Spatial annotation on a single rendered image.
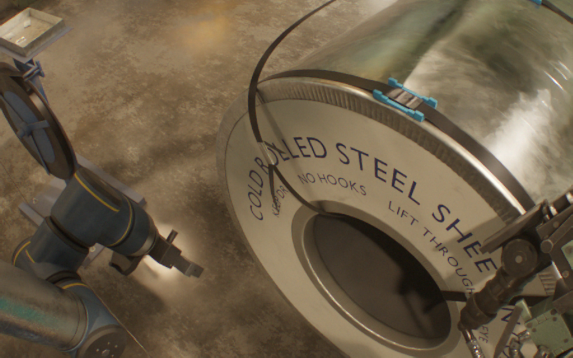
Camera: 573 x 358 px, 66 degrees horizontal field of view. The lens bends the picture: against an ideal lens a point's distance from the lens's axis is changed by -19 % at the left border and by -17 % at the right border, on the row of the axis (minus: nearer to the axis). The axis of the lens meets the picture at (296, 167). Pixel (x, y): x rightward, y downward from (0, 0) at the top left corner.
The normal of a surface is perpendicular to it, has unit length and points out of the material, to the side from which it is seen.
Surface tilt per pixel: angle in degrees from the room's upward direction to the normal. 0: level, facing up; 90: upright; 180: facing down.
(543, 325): 58
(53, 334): 91
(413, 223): 90
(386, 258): 23
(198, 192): 0
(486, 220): 90
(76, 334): 84
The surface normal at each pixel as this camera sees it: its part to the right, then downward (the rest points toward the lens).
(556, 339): -0.54, 0.14
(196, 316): -0.02, -0.68
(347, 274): 0.42, -0.26
